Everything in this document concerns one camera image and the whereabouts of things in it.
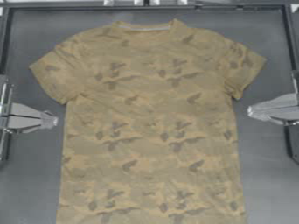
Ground tan camouflage t-shirt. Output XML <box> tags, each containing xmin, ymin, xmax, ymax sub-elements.
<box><xmin>28</xmin><ymin>18</ymin><xmax>268</xmax><ymax>224</ymax></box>

